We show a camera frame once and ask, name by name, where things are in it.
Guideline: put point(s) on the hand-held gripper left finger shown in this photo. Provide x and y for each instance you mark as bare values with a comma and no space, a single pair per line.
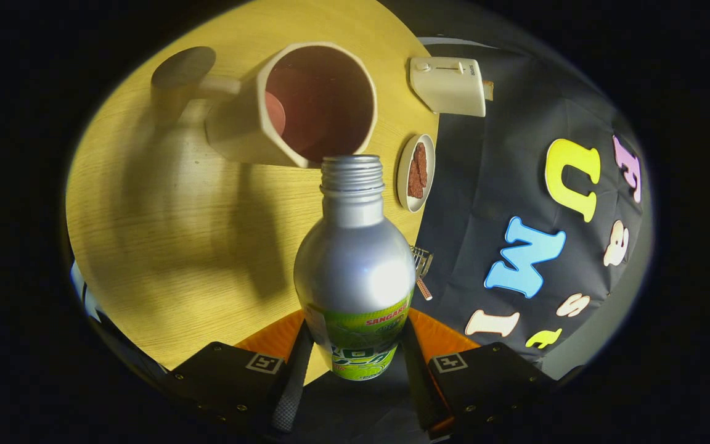
293,382

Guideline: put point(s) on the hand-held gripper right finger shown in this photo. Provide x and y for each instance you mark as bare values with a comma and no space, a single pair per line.
420,382

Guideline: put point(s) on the silver juice bottle green label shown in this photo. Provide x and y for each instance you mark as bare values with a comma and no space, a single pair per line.
355,265

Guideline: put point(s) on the brown stick with white tip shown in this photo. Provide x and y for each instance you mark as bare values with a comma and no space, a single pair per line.
424,288

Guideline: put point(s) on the wooden table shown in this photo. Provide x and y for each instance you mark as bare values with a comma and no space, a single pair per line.
176,246

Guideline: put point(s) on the round white plate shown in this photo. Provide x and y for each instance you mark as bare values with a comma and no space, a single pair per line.
403,185

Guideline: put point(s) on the red-brown meat strip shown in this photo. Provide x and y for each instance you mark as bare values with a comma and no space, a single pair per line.
415,182
422,160

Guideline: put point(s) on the black backdrop cloth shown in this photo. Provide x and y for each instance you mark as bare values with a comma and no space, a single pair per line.
490,185

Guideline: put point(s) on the white toaster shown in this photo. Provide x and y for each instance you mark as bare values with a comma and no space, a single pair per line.
447,89

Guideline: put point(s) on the brown bread slice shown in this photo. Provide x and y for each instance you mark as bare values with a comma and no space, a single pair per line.
489,90

